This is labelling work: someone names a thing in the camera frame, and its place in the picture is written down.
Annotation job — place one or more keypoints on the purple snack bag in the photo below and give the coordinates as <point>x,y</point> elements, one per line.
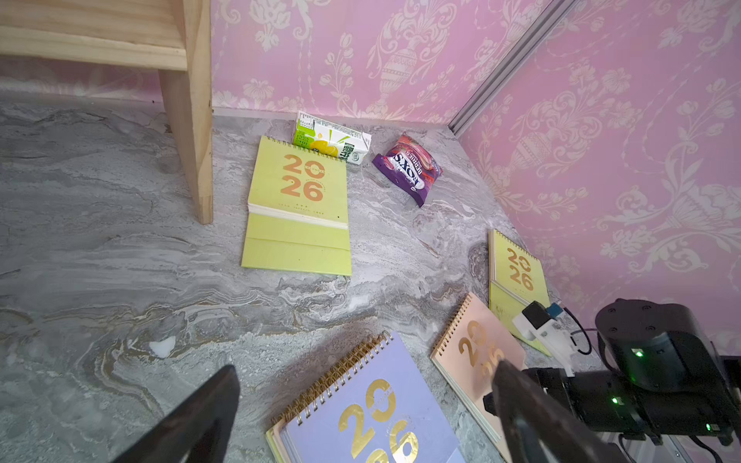
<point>411,167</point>

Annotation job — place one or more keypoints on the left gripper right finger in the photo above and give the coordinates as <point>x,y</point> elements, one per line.
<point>537,428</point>

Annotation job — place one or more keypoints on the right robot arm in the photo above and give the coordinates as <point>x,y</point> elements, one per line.
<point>662,376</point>

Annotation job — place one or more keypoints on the green juice carton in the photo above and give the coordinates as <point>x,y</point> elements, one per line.
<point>325,137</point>

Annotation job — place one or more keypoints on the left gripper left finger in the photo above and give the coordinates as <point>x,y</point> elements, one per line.
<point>198,430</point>

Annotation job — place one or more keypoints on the purple calendar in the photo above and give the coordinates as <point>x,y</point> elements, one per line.
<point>371,406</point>

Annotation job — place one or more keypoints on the green calendar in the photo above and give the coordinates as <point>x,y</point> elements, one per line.
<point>516,279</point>
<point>273,447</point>
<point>298,214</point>

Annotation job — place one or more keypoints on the pink calendar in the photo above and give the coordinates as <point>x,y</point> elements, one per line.
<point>467,354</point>

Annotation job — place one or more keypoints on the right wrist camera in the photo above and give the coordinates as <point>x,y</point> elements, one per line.
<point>535,324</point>

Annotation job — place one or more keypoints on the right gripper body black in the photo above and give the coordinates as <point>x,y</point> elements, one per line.
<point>600,400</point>

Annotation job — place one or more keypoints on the green calendar back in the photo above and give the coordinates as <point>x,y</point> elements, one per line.
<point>298,214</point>

